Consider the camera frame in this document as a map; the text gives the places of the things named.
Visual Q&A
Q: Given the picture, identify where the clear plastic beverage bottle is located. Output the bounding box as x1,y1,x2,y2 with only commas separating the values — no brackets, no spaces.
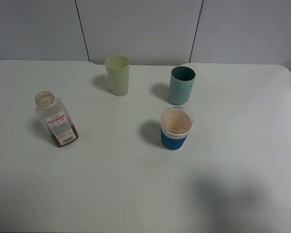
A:
35,91,79,148

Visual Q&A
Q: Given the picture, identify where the pale yellow plastic cup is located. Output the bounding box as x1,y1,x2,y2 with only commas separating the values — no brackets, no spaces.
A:
105,55,130,97

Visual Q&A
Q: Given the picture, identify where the teal green plastic cup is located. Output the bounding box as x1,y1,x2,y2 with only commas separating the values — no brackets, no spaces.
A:
169,66,195,105

